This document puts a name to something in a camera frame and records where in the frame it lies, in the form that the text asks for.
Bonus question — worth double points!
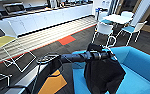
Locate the white kitchen counter cabinets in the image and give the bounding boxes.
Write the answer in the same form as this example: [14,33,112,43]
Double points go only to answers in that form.
[0,7,94,38]

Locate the white square table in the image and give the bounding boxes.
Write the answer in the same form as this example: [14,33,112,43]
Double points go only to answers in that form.
[101,13,136,26]

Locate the blue sofa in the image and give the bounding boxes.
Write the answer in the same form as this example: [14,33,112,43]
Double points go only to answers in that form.
[71,45,150,94]

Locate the black garment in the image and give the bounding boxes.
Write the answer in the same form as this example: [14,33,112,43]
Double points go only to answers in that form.
[83,57,127,94]

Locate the black microwave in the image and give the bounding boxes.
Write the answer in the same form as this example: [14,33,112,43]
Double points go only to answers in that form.
[2,2,26,15]

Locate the white chair teal seat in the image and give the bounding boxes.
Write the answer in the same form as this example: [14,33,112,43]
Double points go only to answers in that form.
[120,10,136,20]
[91,21,116,45]
[115,20,149,47]

